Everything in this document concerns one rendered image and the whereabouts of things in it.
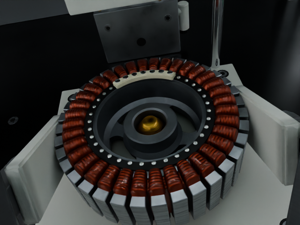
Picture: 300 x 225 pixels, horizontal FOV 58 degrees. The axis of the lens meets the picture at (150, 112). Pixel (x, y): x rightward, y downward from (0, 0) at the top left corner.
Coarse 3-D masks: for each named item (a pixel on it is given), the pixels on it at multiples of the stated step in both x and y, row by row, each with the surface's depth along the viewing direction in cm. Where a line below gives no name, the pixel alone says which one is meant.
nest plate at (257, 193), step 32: (64, 96) 23; (192, 128) 19; (256, 160) 17; (64, 192) 17; (256, 192) 15; (288, 192) 15; (64, 224) 15; (96, 224) 15; (192, 224) 14; (224, 224) 14; (256, 224) 14
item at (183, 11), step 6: (180, 6) 25; (186, 6) 25; (180, 12) 25; (186, 12) 25; (180, 18) 26; (186, 18) 26; (180, 24) 26; (186, 24) 26; (180, 30) 27; (186, 30) 27
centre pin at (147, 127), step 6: (144, 120) 16; (150, 120) 16; (156, 120) 16; (138, 126) 17; (144, 126) 16; (150, 126) 16; (156, 126) 16; (162, 126) 16; (138, 132) 17; (144, 132) 16; (150, 132) 16; (156, 132) 16
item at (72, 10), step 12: (72, 0) 13; (84, 0) 13; (96, 0) 13; (108, 0) 13; (120, 0) 13; (132, 0) 13; (144, 0) 13; (156, 0) 13; (72, 12) 13; (84, 12) 13
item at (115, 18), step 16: (176, 0) 23; (96, 16) 24; (112, 16) 24; (128, 16) 24; (144, 16) 24; (160, 16) 24; (176, 16) 24; (112, 32) 25; (128, 32) 25; (144, 32) 25; (160, 32) 25; (176, 32) 26; (112, 48) 26; (128, 48) 26; (144, 48) 27; (160, 48) 27; (176, 48) 27
